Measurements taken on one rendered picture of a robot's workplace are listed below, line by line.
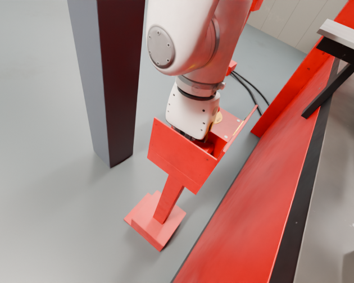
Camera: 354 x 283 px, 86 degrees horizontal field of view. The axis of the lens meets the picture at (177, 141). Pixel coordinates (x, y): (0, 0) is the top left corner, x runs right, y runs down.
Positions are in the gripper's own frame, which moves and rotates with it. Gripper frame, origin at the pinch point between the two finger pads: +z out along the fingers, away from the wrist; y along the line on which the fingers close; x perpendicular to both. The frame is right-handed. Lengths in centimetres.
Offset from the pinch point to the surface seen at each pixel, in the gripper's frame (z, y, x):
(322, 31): -24.5, -14.0, -27.6
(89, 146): 68, 70, -14
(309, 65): 8, -21, -121
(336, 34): -24.7, -16.8, -28.6
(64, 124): 66, 97, -16
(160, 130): -5.0, 3.7, 4.9
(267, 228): -1.8, -23.0, 8.3
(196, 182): 3.9, -7.9, 4.9
